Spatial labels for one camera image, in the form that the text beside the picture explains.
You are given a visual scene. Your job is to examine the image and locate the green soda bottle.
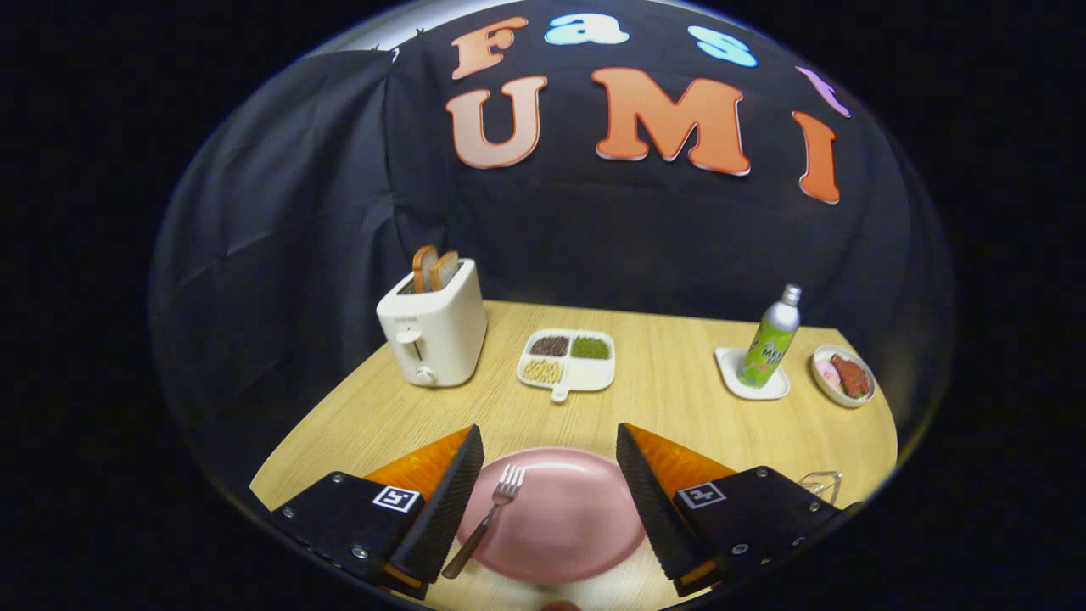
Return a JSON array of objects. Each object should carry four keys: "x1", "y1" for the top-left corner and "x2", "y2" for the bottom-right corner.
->
[{"x1": 736, "y1": 283, "x2": 803, "y2": 390}]

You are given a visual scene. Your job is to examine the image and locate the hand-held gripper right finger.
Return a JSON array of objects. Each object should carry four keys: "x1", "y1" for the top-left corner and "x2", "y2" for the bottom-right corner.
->
[{"x1": 616, "y1": 423, "x2": 849, "y2": 597}]

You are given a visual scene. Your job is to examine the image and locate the white square coaster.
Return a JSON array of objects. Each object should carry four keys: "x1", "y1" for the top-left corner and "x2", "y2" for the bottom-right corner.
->
[{"x1": 714, "y1": 346, "x2": 791, "y2": 401}]

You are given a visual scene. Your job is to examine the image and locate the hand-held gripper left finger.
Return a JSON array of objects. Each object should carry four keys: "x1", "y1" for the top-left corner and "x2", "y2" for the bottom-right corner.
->
[{"x1": 270, "y1": 424, "x2": 485, "y2": 601}]

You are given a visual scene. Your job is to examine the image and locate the wooden-handled metal fork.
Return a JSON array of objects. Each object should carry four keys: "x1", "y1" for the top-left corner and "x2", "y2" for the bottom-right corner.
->
[{"x1": 441, "y1": 463, "x2": 527, "y2": 580}]

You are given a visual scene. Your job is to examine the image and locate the red-brown meat pieces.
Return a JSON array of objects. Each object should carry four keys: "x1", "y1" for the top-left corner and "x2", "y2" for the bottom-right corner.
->
[{"x1": 830, "y1": 354, "x2": 872, "y2": 400}]

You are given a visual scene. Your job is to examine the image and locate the metal wire cutlery basket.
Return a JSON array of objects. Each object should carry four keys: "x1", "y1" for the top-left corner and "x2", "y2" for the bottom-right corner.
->
[{"x1": 798, "y1": 470, "x2": 844, "y2": 508}]

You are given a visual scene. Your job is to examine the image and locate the white round food plate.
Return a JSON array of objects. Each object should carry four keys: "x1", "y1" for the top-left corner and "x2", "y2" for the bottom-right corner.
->
[{"x1": 811, "y1": 344, "x2": 877, "y2": 410}]

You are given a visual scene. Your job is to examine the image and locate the pink plate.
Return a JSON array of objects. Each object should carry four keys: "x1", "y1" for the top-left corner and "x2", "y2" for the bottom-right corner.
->
[{"x1": 456, "y1": 447, "x2": 647, "y2": 586}]

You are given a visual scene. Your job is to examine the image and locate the white toaster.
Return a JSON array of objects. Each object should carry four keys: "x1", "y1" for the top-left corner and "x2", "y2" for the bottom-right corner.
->
[{"x1": 376, "y1": 259, "x2": 489, "y2": 389}]

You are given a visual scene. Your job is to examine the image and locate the white divided dish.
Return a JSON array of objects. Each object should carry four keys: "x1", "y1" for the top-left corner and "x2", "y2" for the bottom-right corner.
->
[{"x1": 517, "y1": 328, "x2": 616, "y2": 402}]

